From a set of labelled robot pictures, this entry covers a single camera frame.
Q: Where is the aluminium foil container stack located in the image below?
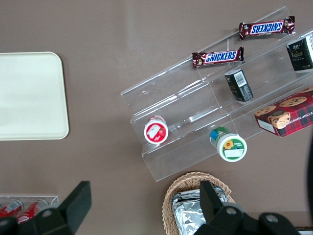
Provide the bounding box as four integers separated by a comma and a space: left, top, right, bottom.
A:
171, 185, 229, 235

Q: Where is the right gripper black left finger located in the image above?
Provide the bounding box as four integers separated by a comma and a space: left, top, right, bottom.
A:
24, 180, 92, 235

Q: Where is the red cola bottle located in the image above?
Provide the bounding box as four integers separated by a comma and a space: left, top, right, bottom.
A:
0, 199, 24, 219
16, 199, 50, 225

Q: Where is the clear acrylic step shelf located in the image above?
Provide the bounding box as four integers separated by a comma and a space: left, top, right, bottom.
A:
120, 6, 313, 183

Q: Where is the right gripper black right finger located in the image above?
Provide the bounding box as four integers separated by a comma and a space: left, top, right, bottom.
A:
193, 180, 260, 235

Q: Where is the red lid yogurt cup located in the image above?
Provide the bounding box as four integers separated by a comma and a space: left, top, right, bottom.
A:
143, 115, 169, 145

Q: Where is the green lid yogurt cup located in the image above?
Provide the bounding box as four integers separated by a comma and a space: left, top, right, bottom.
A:
209, 126, 248, 163

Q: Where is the Snickers chocolate bar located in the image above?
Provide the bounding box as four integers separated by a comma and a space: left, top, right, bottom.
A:
239, 16, 296, 41
192, 46, 245, 69

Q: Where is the light oval wicker basket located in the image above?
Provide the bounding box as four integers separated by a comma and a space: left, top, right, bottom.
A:
162, 171, 237, 235

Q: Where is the clear acrylic bottle rack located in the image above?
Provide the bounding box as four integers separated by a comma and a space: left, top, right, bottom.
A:
0, 194, 60, 219

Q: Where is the small black tea box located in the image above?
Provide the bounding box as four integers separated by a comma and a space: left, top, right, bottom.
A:
224, 69, 254, 103
286, 36, 313, 72

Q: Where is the red tartan cookie box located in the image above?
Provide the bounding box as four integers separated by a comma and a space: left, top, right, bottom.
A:
254, 85, 313, 139

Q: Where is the beige plastic serving tray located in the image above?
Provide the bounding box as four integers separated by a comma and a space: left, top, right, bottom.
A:
0, 51, 70, 141

